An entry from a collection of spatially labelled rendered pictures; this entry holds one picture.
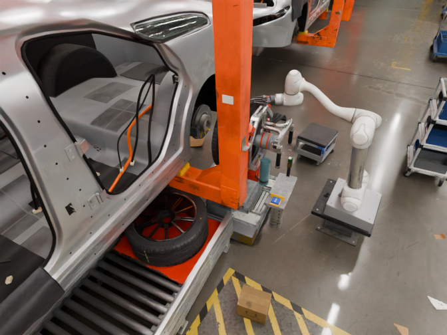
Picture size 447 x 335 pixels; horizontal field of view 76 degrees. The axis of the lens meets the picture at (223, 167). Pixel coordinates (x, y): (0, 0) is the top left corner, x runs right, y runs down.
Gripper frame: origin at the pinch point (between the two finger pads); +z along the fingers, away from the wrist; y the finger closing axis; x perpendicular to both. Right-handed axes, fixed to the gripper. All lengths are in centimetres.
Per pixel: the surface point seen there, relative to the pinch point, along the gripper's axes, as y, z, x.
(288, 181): -20, -34, -75
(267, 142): -13.9, -13.9, -31.4
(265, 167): -26, -12, -49
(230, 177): -53, 16, -28
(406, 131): 122, -222, -145
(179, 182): -35, 61, -52
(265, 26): 252, -37, -40
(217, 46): -40, 17, 62
